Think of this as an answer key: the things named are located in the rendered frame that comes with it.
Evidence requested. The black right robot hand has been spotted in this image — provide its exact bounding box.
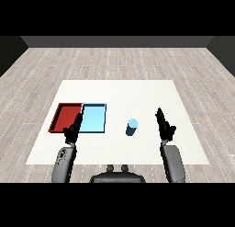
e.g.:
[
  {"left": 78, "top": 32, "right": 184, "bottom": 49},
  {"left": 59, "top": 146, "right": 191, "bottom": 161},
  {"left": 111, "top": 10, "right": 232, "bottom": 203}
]
[{"left": 154, "top": 107, "right": 177, "bottom": 142}]

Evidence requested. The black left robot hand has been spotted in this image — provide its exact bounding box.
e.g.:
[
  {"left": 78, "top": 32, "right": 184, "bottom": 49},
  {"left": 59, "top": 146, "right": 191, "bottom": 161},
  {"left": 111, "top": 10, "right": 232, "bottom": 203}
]
[{"left": 62, "top": 112, "right": 84, "bottom": 145}]

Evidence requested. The red shallow open box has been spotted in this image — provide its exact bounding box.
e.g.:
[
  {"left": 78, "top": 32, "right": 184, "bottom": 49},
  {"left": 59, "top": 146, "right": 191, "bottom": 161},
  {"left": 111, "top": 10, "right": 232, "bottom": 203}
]
[{"left": 48, "top": 102, "right": 84, "bottom": 134}]

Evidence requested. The light blue shallow open box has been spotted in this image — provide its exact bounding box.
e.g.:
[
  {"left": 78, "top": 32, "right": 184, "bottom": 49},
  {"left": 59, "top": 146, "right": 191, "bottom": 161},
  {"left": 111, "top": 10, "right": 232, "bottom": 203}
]
[{"left": 78, "top": 103, "right": 107, "bottom": 134}]

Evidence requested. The small blue can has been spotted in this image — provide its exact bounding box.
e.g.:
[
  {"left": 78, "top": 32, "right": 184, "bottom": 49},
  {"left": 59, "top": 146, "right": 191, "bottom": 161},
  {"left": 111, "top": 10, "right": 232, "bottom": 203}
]
[{"left": 125, "top": 118, "right": 139, "bottom": 137}]

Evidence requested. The dark grey robot body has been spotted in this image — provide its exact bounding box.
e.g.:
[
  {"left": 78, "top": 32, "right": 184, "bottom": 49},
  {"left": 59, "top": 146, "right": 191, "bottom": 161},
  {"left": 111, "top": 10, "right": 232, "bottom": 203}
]
[{"left": 89, "top": 165, "right": 146, "bottom": 184}]

